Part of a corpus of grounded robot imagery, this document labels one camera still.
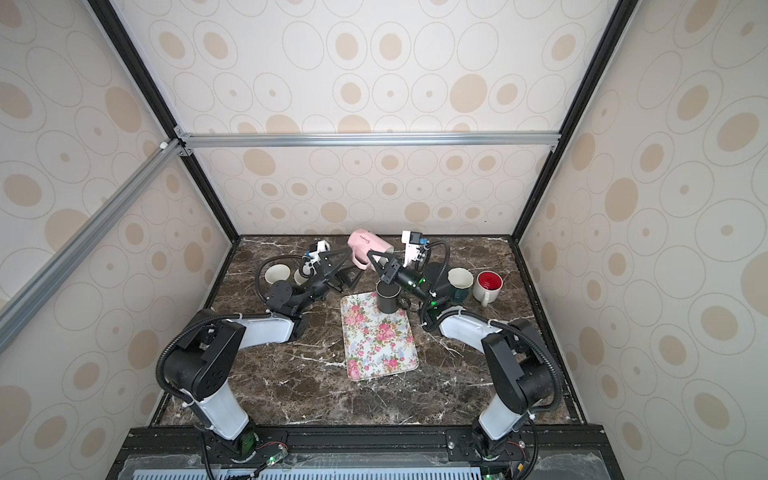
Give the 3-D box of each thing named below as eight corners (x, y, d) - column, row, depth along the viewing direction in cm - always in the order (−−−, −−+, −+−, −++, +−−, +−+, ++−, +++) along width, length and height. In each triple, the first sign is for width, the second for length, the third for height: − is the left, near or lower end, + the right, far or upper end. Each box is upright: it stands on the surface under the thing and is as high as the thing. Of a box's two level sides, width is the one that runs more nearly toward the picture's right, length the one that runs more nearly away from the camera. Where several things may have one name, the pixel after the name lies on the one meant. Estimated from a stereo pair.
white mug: (475, 310, 101) (481, 295, 94) (470, 285, 108) (475, 270, 101) (499, 310, 101) (507, 295, 94) (493, 285, 108) (500, 270, 101)
